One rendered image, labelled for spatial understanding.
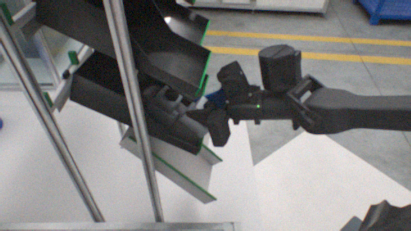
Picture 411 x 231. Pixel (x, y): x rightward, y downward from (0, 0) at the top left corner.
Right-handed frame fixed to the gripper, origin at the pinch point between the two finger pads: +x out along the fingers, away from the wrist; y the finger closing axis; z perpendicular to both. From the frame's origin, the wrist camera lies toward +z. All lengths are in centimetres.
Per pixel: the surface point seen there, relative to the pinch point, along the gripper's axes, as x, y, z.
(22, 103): 101, -26, -11
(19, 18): 20.8, 12.0, 24.8
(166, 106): 7.9, 1.6, 1.6
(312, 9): -3, -393, -85
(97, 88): 16.0, 8.7, 10.2
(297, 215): -13, -13, -48
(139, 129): 10.4, 9.1, 1.0
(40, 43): 84, -36, 11
